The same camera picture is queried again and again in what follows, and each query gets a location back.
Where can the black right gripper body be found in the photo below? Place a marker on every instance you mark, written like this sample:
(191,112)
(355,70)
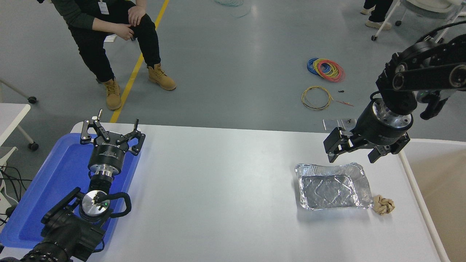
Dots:
(376,131)

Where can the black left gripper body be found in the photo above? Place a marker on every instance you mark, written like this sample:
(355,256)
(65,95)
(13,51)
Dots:
(107,154)

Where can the silver foil tray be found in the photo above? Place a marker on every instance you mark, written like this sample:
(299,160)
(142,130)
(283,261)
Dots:
(329,189)

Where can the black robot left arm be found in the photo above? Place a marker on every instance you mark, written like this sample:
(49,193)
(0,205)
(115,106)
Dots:
(69,233)

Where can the seated person's right forearm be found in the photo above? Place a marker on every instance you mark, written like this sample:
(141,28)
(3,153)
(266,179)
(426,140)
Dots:
(103,24)

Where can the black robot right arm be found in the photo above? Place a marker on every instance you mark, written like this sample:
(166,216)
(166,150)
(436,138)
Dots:
(426,76)

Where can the seated person's right hand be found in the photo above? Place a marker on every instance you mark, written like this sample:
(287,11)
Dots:
(124,32)

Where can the seated person's left hand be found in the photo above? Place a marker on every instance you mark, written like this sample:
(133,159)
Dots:
(137,15)

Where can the tan work boot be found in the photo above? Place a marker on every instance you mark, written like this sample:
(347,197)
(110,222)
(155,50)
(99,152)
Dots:
(113,95)
(162,78)

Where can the blue plastic tray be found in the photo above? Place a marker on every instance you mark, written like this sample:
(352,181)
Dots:
(54,182)

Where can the grey leg with caster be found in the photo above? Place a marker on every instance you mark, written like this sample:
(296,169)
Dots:
(32,99)

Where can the large pale bin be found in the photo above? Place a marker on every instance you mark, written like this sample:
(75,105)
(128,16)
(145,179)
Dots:
(444,203)

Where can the white wheeled side table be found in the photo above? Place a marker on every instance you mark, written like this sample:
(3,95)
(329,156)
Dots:
(11,116)

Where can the seated person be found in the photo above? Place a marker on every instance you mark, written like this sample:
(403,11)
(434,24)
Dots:
(87,40)

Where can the person with pale shoes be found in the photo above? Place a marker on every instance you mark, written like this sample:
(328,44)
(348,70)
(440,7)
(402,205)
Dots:
(380,11)

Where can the white name badge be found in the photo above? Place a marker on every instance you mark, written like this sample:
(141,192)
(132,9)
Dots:
(103,7)

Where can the white wheeled chair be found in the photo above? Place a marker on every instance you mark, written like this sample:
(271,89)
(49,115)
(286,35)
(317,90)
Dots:
(429,4)

